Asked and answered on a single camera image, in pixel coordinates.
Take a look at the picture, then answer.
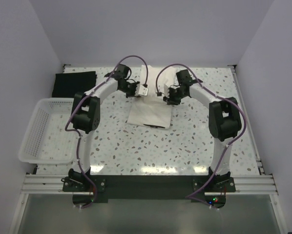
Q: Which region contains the white t shirt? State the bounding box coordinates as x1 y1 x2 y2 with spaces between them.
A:
127 65 176 129

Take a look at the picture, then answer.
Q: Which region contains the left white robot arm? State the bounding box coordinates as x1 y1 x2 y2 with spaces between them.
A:
65 64 140 191

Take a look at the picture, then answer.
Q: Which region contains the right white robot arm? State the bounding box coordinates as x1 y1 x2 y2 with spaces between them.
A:
163 70 242 192

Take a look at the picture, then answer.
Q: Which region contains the folded black t shirt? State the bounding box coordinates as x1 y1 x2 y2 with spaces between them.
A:
51 71 97 98

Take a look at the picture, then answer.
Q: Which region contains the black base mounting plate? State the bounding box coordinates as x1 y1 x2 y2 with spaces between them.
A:
61 170 236 208

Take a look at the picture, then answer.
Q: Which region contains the white plastic basket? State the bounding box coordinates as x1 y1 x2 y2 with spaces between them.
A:
18 98 78 165

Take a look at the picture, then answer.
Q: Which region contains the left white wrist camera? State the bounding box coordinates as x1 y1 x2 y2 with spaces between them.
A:
135 83 148 97

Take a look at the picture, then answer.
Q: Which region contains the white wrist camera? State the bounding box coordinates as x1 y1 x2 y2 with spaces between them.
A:
163 83 171 98
135 83 148 97

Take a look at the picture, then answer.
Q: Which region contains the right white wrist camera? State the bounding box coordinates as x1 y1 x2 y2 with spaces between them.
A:
163 83 171 98

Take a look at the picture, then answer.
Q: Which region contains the aluminium front rail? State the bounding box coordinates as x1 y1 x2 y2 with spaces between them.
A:
21 175 278 195

